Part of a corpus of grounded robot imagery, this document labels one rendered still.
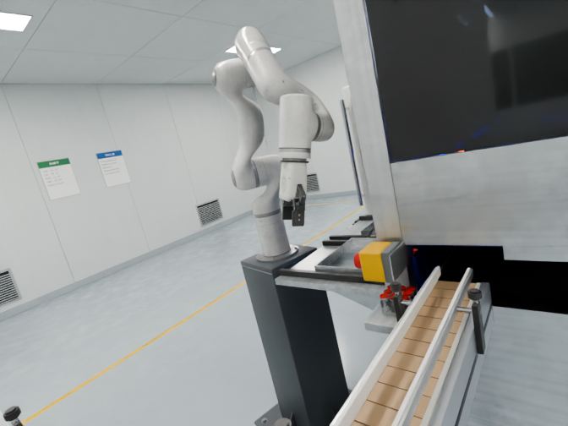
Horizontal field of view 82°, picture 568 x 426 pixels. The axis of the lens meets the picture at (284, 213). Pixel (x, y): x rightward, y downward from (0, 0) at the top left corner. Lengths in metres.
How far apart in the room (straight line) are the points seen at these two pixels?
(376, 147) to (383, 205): 0.14
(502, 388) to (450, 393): 0.42
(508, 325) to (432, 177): 0.35
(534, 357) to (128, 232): 5.75
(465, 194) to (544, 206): 0.13
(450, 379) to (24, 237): 5.46
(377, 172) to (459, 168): 0.17
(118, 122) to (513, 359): 6.05
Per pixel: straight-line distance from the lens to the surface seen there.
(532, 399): 0.96
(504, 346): 0.89
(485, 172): 0.74
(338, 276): 1.01
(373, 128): 0.79
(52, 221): 5.74
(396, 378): 0.58
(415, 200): 0.79
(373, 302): 1.07
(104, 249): 5.96
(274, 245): 1.38
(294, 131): 0.83
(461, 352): 0.61
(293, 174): 0.82
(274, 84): 0.94
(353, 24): 0.82
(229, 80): 1.21
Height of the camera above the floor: 1.30
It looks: 11 degrees down
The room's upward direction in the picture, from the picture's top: 13 degrees counter-clockwise
